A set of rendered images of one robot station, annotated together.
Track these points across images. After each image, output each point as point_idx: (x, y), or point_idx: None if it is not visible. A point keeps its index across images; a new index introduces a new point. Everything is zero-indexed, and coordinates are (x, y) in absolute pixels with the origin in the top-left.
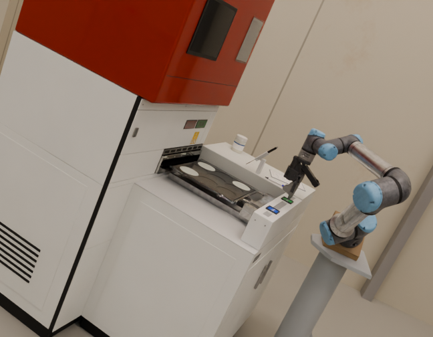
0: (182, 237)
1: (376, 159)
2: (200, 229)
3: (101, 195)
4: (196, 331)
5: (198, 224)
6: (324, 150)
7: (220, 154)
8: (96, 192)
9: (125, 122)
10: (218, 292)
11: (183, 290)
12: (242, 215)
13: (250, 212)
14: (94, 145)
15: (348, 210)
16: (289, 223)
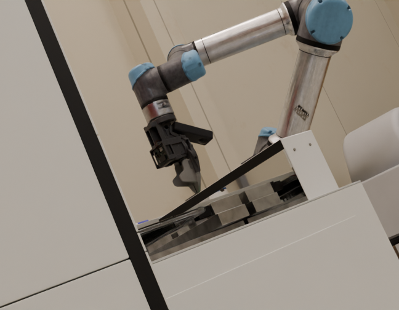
0: (271, 278)
1: (251, 19)
2: (278, 229)
3: (149, 287)
4: None
5: (266, 223)
6: (194, 58)
7: None
8: (130, 294)
9: (37, 46)
10: (394, 299)
11: None
12: (227, 221)
13: (229, 205)
14: (7, 174)
15: (305, 83)
16: None
